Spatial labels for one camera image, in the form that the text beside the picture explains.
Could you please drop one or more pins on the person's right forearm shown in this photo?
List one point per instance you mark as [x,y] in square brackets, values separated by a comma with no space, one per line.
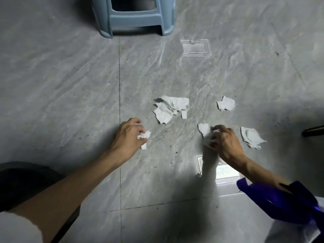
[260,174]

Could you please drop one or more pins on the black chair leg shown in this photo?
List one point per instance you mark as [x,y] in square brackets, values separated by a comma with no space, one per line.
[314,131]

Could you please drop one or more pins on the torn white paper scraps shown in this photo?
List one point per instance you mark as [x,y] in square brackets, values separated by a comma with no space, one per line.
[177,102]

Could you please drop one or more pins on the blue plastic stool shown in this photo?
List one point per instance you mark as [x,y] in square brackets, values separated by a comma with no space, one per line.
[135,18]

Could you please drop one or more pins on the person's right hand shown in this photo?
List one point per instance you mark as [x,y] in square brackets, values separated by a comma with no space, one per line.
[227,146]

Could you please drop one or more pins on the person's left hand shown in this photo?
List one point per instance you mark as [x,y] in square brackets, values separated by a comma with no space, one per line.
[125,144]

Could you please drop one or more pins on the person's blue shorts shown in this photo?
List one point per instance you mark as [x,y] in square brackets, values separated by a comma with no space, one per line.
[278,202]

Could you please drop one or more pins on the person's left forearm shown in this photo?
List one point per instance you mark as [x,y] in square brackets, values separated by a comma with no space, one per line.
[63,194]

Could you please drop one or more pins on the paper scrap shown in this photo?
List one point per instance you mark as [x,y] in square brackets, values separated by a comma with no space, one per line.
[145,135]
[203,129]

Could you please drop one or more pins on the black-lined trash bin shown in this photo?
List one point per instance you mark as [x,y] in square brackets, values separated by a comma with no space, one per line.
[25,187]

